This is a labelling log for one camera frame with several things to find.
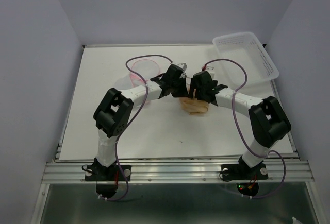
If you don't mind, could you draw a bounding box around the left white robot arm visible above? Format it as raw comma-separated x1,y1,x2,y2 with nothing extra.
93,63,188,180

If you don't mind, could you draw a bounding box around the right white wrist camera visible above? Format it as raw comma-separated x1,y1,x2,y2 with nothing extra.
202,65,215,78

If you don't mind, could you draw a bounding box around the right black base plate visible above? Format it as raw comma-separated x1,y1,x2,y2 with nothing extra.
219,163,269,182

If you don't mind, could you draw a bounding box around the aluminium mounting rail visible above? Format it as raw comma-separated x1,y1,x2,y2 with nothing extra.
42,156,315,184

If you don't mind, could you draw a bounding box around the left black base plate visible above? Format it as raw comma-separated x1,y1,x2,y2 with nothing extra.
82,165,125,182

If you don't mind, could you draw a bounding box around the white plastic basket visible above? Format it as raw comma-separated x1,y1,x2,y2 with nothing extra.
212,32,279,86

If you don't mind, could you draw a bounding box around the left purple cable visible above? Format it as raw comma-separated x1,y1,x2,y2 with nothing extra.
98,55,178,202

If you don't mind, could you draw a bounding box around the purple cable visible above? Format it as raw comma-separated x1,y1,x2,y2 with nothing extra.
202,59,286,200
98,55,178,202

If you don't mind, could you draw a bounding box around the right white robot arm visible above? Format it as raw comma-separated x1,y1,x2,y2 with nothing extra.
189,71,291,178

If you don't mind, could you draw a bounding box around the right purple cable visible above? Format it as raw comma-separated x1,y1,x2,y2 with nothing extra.
202,59,286,200

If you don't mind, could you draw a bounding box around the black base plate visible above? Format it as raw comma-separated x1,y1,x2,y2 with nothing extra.
219,163,269,182
82,165,125,182

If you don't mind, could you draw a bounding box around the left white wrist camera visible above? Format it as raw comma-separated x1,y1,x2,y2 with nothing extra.
176,63,187,71

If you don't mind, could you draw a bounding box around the white mesh laundry bag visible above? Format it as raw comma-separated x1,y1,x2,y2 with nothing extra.
115,58,161,105

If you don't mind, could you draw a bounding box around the beige bra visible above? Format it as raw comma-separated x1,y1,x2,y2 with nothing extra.
179,90,209,115

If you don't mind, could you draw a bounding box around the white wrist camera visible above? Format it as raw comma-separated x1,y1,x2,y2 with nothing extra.
176,63,187,71
202,65,215,78

